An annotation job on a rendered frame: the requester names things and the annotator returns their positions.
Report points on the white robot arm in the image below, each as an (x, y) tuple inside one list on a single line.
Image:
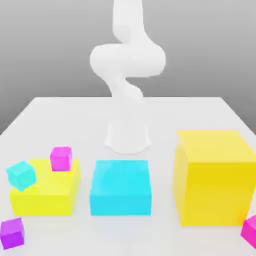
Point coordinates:
[(128, 60)]

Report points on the small magenta cube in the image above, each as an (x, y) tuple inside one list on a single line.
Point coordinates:
[(60, 159)]

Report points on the small turquoise cube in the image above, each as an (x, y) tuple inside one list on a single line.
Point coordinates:
[(21, 176)]

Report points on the small purple cube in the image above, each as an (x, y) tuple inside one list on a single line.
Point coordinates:
[(12, 234)]

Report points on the small hot pink cube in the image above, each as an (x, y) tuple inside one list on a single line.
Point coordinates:
[(250, 231)]

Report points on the large cyan box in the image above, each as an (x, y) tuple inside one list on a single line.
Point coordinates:
[(120, 188)]

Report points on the large lime yellow box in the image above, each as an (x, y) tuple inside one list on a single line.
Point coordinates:
[(46, 197)]

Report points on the large golden yellow box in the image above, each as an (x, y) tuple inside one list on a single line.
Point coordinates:
[(216, 192)]

